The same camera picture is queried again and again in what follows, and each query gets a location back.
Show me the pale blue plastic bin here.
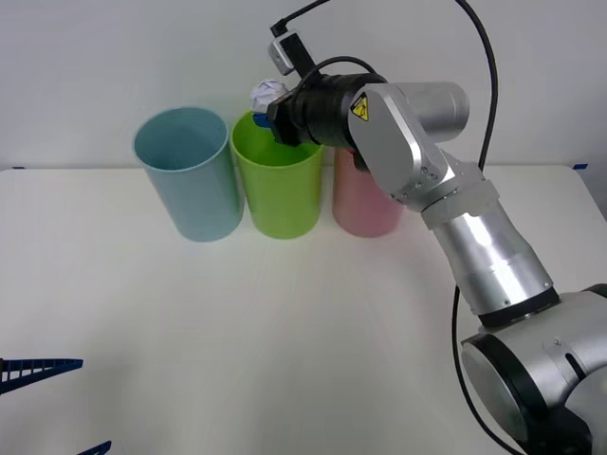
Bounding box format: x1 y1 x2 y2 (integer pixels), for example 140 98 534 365
132 106 246 244

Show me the green plastic bin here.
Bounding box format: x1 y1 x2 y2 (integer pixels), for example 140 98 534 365
230 109 326 240

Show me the pink plastic bin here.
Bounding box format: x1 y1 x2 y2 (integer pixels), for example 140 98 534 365
331 146 405 238

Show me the white paper ball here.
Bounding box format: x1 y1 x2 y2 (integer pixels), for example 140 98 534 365
248 78 289 115

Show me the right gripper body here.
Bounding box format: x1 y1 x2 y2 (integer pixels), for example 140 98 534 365
266 91 305 148

